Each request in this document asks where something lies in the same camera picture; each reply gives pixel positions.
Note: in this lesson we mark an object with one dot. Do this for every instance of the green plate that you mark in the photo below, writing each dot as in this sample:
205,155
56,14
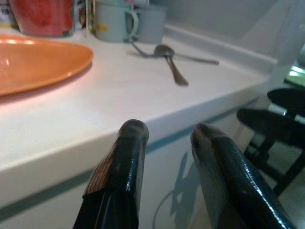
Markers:
297,71

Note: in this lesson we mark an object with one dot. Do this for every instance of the grey mug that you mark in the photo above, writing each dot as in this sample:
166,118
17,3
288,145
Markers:
152,23

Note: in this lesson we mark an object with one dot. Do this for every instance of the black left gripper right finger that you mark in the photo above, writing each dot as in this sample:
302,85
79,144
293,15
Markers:
228,181

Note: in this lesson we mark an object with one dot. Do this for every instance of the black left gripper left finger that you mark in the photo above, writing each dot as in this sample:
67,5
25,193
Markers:
124,167

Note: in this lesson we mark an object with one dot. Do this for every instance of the black stool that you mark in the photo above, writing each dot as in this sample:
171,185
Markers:
274,119

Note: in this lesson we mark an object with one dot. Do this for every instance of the pale green mug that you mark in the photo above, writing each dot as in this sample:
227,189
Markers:
109,21

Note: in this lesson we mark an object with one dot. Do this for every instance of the red instant noodle cup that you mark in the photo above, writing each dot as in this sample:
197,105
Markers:
43,16

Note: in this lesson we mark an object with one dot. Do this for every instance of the orange flat plate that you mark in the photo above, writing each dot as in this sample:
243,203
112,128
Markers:
35,64

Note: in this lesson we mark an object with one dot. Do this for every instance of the bronze metal spoon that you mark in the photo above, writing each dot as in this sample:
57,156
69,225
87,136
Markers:
164,50

